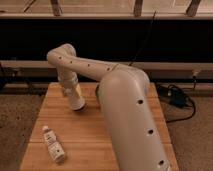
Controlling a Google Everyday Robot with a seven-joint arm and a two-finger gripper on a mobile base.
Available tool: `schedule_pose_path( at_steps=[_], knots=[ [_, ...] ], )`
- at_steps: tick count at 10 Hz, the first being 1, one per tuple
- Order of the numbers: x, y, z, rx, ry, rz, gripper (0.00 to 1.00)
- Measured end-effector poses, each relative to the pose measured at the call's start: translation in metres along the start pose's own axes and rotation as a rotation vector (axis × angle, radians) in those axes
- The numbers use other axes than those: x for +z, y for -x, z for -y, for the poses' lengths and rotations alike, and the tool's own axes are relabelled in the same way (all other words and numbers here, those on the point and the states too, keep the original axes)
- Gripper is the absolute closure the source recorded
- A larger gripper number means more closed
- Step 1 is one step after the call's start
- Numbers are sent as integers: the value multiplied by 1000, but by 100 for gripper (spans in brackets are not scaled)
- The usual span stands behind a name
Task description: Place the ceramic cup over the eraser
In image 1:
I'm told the green object behind arm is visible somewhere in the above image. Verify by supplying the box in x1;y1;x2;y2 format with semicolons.
95;85;99;100

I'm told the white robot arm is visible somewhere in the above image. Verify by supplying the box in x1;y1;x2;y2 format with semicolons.
47;44;172;171

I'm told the black power adapter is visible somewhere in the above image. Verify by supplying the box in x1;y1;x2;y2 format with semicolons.
170;90;186;108

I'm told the clear plastic bottle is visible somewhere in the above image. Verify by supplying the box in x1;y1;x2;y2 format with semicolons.
42;125;65;164

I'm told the black cable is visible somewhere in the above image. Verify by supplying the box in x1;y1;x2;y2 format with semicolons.
155;83;197;124

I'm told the wooden table rail frame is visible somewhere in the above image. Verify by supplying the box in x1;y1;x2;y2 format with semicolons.
0;0;213;20

